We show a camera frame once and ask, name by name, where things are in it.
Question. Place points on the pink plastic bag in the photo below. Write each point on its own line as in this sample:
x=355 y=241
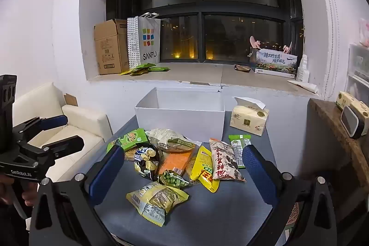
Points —
x=364 y=32

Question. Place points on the red and white snack packet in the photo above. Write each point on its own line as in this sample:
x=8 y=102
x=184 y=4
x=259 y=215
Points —
x=224 y=161

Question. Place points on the white cardboard box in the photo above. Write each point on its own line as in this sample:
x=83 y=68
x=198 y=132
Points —
x=178 y=122

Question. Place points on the green pea snack packet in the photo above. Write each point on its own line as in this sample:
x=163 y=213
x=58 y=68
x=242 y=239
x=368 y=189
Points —
x=173 y=179

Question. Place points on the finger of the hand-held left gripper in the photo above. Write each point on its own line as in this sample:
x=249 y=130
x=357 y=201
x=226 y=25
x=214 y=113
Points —
x=69 y=143
x=54 y=121

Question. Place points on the pale yellow cracker packet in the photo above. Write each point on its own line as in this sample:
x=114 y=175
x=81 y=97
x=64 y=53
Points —
x=130 y=153

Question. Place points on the pink plastic toy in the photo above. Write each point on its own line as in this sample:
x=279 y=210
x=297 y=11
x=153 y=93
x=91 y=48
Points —
x=287 y=47
x=255 y=42

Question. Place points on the dark blue chip packet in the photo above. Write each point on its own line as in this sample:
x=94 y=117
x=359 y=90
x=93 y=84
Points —
x=145 y=162

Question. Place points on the beige tissue pack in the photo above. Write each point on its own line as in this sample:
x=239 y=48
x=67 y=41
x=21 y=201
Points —
x=249 y=119

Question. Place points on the yellow snack packet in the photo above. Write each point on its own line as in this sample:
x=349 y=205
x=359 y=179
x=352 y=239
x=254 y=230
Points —
x=203 y=171

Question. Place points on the cardboard scrap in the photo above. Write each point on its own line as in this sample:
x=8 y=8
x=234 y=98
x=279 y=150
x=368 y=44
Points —
x=70 y=99

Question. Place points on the white plastic bottle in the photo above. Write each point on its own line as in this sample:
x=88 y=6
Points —
x=303 y=70

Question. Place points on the yellow patterned snack bag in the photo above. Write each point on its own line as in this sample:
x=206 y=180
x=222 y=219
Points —
x=155 y=200

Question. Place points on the cream sofa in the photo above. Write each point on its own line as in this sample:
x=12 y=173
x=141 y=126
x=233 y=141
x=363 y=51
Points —
x=86 y=125

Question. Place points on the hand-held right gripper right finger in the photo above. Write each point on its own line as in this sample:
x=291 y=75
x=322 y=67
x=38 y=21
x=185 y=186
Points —
x=259 y=176

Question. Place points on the person's left hand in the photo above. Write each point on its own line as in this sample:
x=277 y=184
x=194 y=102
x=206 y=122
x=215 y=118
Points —
x=28 y=195

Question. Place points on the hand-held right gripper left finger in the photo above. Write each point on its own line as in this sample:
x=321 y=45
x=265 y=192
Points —
x=106 y=174

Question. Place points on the white shopping bag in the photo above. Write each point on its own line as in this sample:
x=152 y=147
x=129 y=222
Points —
x=145 y=41

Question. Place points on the brown wrapper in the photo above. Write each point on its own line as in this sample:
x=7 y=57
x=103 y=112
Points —
x=242 y=68

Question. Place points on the yellow tissue pack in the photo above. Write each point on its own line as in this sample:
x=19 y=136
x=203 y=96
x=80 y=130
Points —
x=350 y=100

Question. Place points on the brown cardboard box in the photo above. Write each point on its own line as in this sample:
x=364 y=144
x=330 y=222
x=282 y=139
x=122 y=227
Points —
x=109 y=47

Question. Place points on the green cartoon snack packet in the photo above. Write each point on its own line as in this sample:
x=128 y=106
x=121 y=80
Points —
x=129 y=139

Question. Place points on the pile of green sachets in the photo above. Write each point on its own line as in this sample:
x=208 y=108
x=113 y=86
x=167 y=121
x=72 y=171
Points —
x=138 y=69

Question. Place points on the green and white snack packet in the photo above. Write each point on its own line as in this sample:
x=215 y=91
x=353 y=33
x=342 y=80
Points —
x=237 y=145

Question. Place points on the pale green snack bag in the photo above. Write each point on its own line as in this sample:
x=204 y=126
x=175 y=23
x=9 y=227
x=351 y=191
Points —
x=170 y=139

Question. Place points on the landscape printed box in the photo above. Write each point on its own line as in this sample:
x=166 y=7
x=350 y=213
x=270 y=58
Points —
x=274 y=64

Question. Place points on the rattan chair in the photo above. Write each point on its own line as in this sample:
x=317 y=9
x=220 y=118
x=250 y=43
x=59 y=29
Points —
x=292 y=218

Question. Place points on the orange snack packet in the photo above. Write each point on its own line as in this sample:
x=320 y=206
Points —
x=175 y=161

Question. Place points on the wooden counter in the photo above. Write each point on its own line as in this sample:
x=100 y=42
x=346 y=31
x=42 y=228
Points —
x=331 y=119

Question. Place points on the white tube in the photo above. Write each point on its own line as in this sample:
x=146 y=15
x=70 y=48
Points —
x=302 y=86

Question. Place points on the white device with dark screen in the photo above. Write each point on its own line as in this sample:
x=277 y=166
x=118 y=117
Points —
x=350 y=122

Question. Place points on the clear plastic drawer unit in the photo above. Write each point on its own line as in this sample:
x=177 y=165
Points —
x=359 y=70

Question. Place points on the person's left forearm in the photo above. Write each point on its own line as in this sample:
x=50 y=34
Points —
x=11 y=225

